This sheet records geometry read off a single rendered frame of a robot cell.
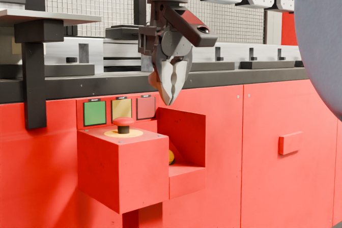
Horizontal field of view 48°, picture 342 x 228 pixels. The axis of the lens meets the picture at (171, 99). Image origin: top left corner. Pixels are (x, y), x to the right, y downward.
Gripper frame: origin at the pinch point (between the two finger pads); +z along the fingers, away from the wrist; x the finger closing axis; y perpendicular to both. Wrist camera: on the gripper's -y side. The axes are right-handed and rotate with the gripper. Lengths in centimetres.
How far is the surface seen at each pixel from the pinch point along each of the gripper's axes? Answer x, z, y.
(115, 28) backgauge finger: -24, -13, 63
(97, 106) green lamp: 10.7, 2.3, 9.9
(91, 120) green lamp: 12.2, 5.0, 9.6
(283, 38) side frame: -190, -12, 110
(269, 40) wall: -338, -7, 233
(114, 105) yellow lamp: 6.8, 2.5, 9.9
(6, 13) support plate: 27.8, -14.6, 9.6
